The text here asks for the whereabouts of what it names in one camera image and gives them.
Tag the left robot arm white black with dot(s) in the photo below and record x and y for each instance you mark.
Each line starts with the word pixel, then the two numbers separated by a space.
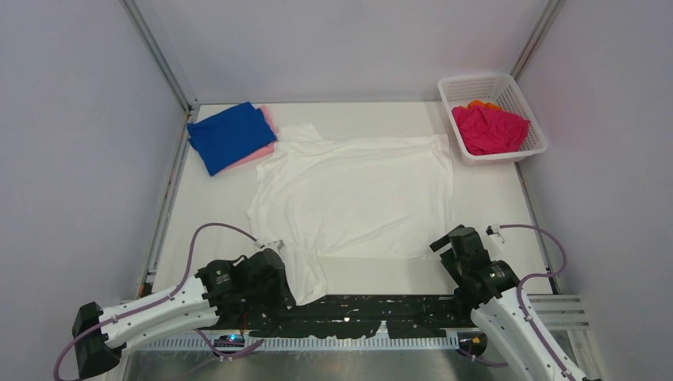
pixel 218 293

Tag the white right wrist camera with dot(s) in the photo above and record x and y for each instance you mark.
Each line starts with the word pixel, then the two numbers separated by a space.
pixel 495 232

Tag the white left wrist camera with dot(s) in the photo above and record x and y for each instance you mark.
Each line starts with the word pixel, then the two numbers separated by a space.
pixel 276 246

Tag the folded pink t shirt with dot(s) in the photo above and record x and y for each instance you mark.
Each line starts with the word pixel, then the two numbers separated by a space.
pixel 269 142

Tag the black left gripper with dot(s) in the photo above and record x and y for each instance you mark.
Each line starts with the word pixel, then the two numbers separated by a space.
pixel 282 296

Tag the white plastic laundry basket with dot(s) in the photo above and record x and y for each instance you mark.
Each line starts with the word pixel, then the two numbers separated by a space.
pixel 500 89

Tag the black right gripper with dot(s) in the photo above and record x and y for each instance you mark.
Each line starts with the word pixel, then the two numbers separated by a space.
pixel 446 257

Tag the white t shirt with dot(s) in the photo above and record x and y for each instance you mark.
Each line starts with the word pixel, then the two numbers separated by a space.
pixel 368 197

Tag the orange t shirt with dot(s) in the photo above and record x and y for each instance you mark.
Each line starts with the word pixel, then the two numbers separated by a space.
pixel 483 105

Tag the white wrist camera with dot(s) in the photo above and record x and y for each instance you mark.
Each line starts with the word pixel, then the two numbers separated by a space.
pixel 276 246
pixel 495 232

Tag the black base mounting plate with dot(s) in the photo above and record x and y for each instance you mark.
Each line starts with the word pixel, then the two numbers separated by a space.
pixel 348 317

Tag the magenta t shirt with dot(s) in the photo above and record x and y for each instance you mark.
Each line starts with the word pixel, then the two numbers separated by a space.
pixel 489 132

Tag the folded blue t shirt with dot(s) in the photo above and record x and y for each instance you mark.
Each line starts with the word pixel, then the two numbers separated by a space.
pixel 228 136

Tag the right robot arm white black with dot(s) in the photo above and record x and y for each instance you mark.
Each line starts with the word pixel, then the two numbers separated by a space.
pixel 496 302

